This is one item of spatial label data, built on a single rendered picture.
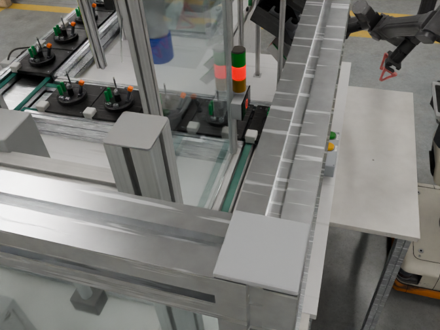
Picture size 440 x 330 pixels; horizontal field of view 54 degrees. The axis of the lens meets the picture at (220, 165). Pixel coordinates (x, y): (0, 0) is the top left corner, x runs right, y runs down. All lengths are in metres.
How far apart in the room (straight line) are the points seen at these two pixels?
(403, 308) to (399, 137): 0.94
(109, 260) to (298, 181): 0.08
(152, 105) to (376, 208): 1.07
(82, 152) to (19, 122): 1.31
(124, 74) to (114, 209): 2.31
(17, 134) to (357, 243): 2.23
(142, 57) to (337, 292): 1.91
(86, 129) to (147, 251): 1.87
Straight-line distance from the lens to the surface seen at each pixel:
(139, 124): 0.52
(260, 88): 2.26
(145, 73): 0.86
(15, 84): 2.54
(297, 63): 0.26
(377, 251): 2.68
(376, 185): 1.80
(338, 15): 0.32
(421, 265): 2.35
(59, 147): 2.09
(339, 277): 2.54
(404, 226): 1.70
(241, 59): 1.45
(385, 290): 2.00
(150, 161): 0.49
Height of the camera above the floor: 2.12
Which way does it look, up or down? 44 degrees down
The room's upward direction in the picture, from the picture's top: 4 degrees counter-clockwise
